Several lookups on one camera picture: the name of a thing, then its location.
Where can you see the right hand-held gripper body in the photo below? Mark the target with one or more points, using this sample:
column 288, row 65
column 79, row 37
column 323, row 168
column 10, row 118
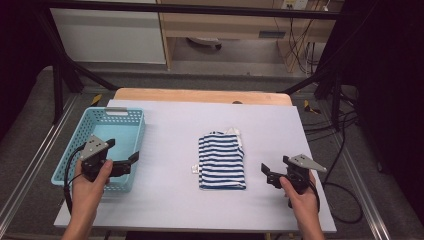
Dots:
column 300, row 175

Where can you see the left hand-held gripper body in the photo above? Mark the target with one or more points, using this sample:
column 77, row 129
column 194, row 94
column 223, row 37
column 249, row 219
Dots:
column 94, row 148

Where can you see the light blue plastic basket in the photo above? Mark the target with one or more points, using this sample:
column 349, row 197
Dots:
column 115, row 128

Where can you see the blue white striped shirt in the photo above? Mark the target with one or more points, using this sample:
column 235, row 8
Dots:
column 221, row 163

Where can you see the person's right hand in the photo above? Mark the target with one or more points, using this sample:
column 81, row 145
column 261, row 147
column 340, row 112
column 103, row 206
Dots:
column 301, row 201

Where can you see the person's left hand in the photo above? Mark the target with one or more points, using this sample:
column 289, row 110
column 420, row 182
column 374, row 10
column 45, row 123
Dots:
column 90, row 190

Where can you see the yellow black tape piece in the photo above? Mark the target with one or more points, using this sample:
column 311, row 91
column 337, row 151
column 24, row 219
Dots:
column 310, row 108
column 96, row 99

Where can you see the white table board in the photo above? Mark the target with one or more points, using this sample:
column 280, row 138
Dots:
column 173, row 200

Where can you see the wooden table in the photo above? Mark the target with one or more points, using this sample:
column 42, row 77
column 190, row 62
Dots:
column 200, row 96

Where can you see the white cabinet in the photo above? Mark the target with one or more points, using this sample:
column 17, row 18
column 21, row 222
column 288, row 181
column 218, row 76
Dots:
column 110, row 36

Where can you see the black curtain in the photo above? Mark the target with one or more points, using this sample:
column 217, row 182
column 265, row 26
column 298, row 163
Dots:
column 390, row 83
column 16, row 50

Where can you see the light wooden desk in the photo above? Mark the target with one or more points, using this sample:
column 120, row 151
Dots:
column 226, row 26

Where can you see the white power strip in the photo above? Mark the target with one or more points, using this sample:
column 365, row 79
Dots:
column 295, row 4

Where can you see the aluminium rail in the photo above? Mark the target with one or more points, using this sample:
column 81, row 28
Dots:
column 360, row 186
column 30, row 163

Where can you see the black metal frame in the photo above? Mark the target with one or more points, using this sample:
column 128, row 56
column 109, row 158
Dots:
column 200, row 9

